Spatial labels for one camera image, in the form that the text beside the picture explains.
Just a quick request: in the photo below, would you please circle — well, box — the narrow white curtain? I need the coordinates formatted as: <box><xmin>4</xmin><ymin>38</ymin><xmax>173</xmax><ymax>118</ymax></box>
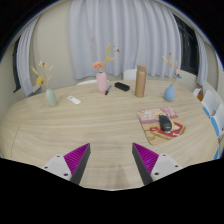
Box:
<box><xmin>194</xmin><ymin>31</ymin><xmax>209</xmax><ymax>87</ymax></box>
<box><xmin>16</xmin><ymin>16</ymin><xmax>43</xmax><ymax>97</ymax></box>

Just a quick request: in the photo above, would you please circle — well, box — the dark marker pen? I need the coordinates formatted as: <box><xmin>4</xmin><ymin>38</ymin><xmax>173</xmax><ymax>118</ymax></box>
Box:
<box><xmin>104</xmin><ymin>84</ymin><xmax>113</xmax><ymax>96</ymax></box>

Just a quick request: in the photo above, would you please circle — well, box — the green vase with yellow flowers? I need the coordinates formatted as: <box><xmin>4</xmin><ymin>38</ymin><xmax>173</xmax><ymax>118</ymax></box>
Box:
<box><xmin>31</xmin><ymin>60</ymin><xmax>58</xmax><ymax>108</ymax></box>

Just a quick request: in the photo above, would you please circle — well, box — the gold thermos bottle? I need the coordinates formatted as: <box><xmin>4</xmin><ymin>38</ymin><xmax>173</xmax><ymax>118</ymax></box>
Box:
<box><xmin>134</xmin><ymin>64</ymin><xmax>148</xmax><ymax>98</ymax></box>

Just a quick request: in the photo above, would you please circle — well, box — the pink vase with orange flowers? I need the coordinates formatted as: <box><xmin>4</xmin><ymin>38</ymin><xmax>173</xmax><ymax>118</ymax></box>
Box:
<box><xmin>92</xmin><ymin>43</ymin><xmax>120</xmax><ymax>93</ymax></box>

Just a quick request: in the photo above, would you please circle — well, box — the black rectangular case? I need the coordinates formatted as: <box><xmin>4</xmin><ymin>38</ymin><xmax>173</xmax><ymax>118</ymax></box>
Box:
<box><xmin>114</xmin><ymin>81</ymin><xmax>131</xmax><ymax>92</ymax></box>

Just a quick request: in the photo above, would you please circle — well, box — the white remote control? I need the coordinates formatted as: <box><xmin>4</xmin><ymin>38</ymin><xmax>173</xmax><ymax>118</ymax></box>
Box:
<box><xmin>67</xmin><ymin>95</ymin><xmax>82</xmax><ymax>106</ymax></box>

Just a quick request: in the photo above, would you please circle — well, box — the black computer mouse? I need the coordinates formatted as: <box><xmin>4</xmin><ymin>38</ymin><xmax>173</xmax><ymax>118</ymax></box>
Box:
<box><xmin>158</xmin><ymin>114</ymin><xmax>173</xmax><ymax>132</ymax></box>

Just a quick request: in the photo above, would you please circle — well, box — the blue vase with dried flowers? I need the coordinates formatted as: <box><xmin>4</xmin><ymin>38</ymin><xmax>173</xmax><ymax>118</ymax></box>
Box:
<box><xmin>162</xmin><ymin>52</ymin><xmax>183</xmax><ymax>103</ymax></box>

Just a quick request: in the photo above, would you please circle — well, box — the dark window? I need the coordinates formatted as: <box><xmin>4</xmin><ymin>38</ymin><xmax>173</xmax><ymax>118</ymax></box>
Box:
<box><xmin>12</xmin><ymin>37</ymin><xmax>23</xmax><ymax>94</ymax></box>
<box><xmin>173</xmin><ymin>14</ymin><xmax>200</xmax><ymax>76</ymax></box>

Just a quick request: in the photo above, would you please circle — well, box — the wide white curtain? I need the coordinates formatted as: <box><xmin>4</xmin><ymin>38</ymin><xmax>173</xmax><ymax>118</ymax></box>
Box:
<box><xmin>69</xmin><ymin>0</ymin><xmax>183</xmax><ymax>80</ymax></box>

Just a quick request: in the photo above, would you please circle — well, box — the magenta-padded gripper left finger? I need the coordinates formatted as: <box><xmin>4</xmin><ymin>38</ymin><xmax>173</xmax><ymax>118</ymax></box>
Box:
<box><xmin>41</xmin><ymin>142</ymin><xmax>92</xmax><ymax>186</ymax></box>

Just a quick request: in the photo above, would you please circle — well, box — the cartoon print mouse pad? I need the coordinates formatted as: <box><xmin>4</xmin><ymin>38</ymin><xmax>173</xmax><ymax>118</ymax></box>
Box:
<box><xmin>135</xmin><ymin>106</ymin><xmax>187</xmax><ymax>146</ymax></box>

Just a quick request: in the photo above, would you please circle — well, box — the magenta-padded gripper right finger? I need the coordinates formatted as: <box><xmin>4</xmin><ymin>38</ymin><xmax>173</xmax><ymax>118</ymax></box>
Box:
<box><xmin>132</xmin><ymin>142</ymin><xmax>184</xmax><ymax>185</ymax></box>

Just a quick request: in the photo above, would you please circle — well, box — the group of white chairs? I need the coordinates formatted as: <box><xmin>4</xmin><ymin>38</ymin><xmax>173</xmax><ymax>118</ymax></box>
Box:
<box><xmin>192</xmin><ymin>79</ymin><xmax>224</xmax><ymax>161</ymax></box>

